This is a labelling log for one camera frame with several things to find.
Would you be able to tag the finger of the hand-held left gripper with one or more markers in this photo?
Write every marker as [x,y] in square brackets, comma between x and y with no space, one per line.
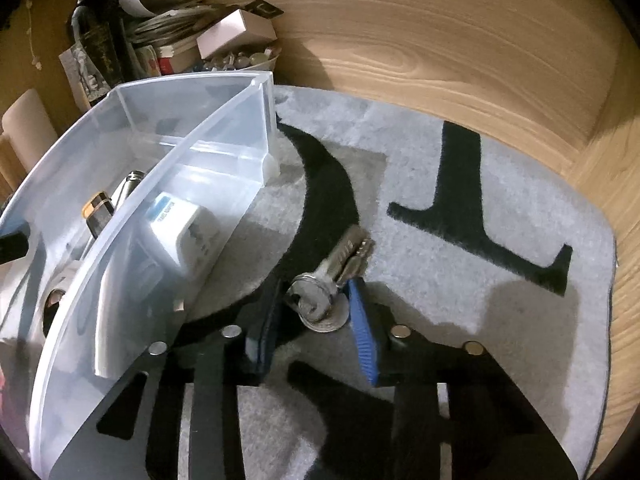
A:
[11,249]

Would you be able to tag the beige rounded container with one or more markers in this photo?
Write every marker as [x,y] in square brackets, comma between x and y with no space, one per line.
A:
[27,120]

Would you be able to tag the white paper sheet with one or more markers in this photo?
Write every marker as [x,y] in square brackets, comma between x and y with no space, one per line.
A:
[135,2]

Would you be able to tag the clear plastic storage box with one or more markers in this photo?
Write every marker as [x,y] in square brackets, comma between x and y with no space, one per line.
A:
[165,160]

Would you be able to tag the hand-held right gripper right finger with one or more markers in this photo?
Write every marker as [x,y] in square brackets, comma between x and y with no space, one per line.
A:
[362,332]

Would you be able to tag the silver key bunch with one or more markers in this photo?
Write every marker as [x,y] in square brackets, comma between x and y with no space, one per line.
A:
[320,290]

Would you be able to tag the stack of booklets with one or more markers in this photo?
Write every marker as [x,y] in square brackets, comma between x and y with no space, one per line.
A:
[175,22]

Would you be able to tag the black orange lighter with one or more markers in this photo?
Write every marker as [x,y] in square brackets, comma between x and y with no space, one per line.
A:
[100,215]

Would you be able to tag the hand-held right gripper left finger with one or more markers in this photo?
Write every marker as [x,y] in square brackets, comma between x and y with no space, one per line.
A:
[267,332]

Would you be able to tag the small white cardboard box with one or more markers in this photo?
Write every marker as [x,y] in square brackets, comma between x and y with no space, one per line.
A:
[235,32]

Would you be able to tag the grey mat with black pattern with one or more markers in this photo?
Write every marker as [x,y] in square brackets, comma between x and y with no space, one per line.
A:
[425,170]

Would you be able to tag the white bowl of small items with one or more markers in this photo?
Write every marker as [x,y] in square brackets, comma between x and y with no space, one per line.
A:
[240,60]

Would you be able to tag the small red box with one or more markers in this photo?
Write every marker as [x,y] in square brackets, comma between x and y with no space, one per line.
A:
[175,65]

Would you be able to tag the dark elephant label wine bottle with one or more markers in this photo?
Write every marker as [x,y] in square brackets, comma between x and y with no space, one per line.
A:
[97,35]

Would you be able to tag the white travel adapter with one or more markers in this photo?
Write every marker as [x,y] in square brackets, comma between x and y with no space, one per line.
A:
[185,240]

